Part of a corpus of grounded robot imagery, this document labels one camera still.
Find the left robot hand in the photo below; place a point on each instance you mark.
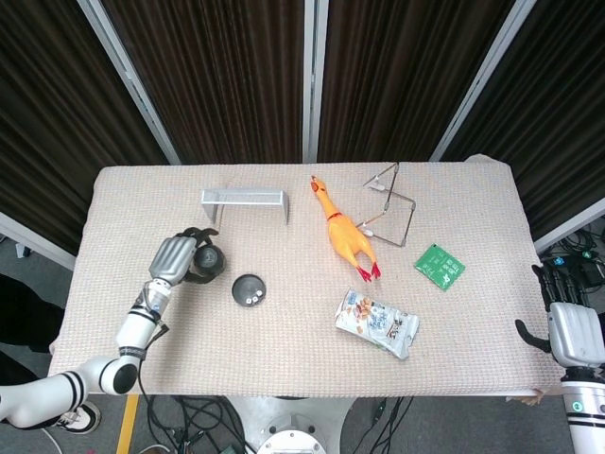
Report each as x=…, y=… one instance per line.
x=170, y=257

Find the black upside-down plastic cup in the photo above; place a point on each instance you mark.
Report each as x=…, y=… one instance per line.
x=210, y=259

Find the white robot torso base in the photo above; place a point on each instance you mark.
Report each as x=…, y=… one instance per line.
x=288, y=425

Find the beige waffle tablecloth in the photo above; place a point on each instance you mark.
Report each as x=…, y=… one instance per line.
x=283, y=350

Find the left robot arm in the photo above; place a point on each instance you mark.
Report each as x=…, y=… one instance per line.
x=137, y=331

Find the green sachet packet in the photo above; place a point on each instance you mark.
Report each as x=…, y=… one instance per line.
x=439, y=267

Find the black and white sneaker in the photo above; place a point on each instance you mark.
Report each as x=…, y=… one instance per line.
x=80, y=418

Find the white mesh metal shelf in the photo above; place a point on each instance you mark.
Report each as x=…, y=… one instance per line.
x=246, y=197

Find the black trousers of person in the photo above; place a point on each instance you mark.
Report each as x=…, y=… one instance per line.
x=23, y=312

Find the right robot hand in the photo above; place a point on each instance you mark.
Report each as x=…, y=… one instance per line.
x=574, y=331

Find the yellow rubber chicken toy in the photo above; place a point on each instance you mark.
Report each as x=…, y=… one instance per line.
x=347, y=236

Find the white snack bag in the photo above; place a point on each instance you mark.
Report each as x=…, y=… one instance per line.
x=378, y=324

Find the grey partition post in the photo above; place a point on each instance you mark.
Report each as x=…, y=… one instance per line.
x=33, y=239
x=132, y=80
x=314, y=80
x=482, y=80
x=572, y=224

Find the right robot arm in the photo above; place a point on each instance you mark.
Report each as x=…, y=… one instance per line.
x=586, y=411

